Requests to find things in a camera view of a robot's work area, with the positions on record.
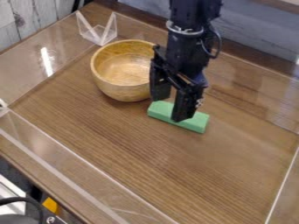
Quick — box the clear acrylic tray wall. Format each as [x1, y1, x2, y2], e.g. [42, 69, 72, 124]
[0, 100, 178, 224]

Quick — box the clear acrylic corner bracket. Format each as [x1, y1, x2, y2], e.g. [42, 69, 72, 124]
[74, 11, 117, 46]

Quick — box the black cable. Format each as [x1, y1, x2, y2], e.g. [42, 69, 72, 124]
[0, 196, 42, 224]

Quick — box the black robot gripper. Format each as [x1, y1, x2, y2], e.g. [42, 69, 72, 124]
[149, 21, 221, 123]

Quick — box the yellow and black device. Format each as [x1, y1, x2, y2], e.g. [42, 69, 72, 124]
[41, 197, 74, 224]

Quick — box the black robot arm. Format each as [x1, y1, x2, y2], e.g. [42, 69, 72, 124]
[149, 0, 222, 122]

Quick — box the brown wooden bowl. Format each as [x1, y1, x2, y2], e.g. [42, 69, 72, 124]
[89, 39, 154, 102]

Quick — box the green rectangular block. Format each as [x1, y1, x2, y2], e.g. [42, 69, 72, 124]
[146, 101, 210, 134]

